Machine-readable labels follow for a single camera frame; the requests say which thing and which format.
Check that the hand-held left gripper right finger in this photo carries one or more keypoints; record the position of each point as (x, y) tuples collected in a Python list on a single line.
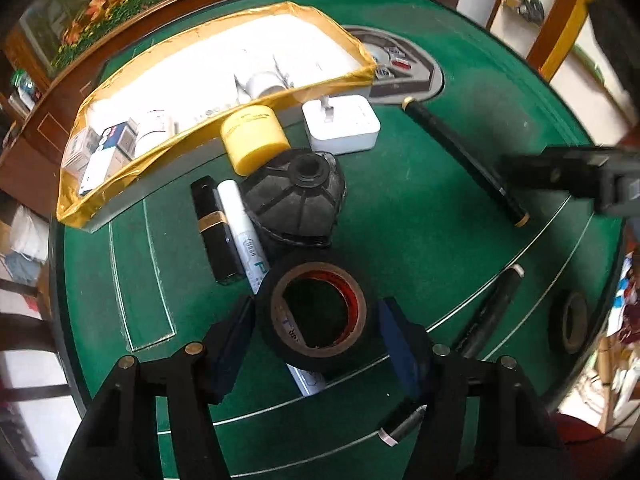
[(400, 350)]

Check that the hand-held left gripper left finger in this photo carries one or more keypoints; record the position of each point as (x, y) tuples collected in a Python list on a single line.
[(235, 345)]

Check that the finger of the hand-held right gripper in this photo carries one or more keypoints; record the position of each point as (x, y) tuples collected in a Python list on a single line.
[(550, 172)]

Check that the black pen with gold ends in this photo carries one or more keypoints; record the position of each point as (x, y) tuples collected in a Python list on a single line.
[(460, 155)]

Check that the black tape roll red core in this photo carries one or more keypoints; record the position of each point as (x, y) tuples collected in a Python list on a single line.
[(310, 259)]

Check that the white marker tube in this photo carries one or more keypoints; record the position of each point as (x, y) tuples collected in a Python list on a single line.
[(240, 225)]

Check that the black plastic round mount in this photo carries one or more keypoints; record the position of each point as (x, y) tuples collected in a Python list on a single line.
[(295, 205)]

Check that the gold taped white box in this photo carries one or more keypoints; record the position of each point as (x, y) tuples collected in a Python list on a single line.
[(200, 55)]

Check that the black marker pen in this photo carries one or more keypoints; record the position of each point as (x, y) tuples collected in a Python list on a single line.
[(492, 305)]

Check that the black lipstick tube gold band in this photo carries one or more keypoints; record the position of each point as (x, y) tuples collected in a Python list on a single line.
[(217, 240)]

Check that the black tape roll brown core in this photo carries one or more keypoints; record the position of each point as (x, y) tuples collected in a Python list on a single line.
[(556, 325)]

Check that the black bag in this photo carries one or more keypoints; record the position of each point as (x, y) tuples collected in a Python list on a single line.
[(527, 7)]

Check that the round table control panel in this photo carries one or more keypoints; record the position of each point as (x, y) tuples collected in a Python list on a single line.
[(415, 75)]

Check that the dark wooden chair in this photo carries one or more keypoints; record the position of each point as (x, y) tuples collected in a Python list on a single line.
[(30, 340)]

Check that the yellow cylinder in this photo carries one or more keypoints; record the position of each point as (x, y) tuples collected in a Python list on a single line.
[(255, 140)]

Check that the white square plug adapter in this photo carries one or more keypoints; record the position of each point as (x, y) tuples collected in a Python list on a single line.
[(345, 130)]

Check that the blue cloth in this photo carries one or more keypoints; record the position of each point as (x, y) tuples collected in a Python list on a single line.
[(22, 270)]

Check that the white plastic bottle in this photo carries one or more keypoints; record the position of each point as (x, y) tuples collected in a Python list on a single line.
[(154, 132)]

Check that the green packet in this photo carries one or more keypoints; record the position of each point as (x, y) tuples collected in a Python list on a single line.
[(24, 85)]

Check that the artificial flower display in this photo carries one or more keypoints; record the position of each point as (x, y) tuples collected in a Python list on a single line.
[(115, 0)]

